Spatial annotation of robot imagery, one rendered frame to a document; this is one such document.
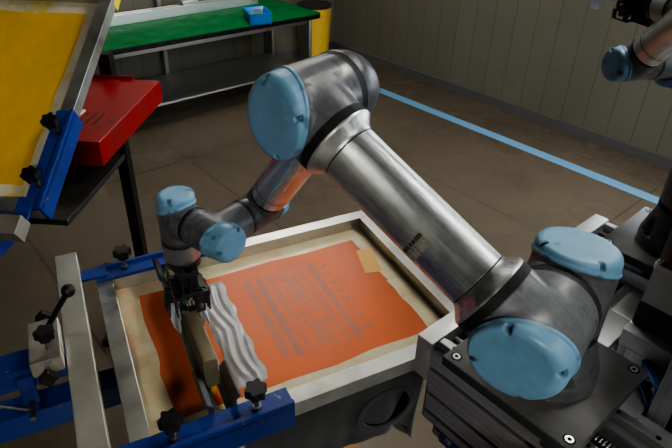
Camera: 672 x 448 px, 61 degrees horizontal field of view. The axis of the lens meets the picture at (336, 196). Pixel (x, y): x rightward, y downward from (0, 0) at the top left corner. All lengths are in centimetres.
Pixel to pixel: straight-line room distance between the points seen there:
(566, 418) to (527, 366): 22
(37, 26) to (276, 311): 117
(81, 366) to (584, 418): 91
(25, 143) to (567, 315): 146
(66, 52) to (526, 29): 403
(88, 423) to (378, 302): 71
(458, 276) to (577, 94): 443
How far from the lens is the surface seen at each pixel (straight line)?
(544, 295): 72
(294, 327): 139
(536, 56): 521
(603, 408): 94
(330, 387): 122
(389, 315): 144
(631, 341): 110
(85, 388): 123
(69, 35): 198
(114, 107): 229
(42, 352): 128
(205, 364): 120
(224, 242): 104
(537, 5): 516
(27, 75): 192
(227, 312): 144
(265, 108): 75
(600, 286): 81
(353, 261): 160
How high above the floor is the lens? 192
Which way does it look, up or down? 31 degrees down
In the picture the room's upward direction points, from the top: 2 degrees clockwise
